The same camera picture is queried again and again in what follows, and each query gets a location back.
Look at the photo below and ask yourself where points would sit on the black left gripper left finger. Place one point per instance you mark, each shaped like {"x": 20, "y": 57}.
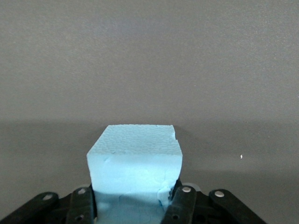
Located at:
{"x": 81, "y": 205}

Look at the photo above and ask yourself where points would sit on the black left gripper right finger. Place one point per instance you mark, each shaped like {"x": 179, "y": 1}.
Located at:
{"x": 184, "y": 205}

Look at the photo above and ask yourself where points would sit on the light blue foam block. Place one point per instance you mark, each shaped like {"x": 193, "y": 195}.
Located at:
{"x": 135, "y": 168}

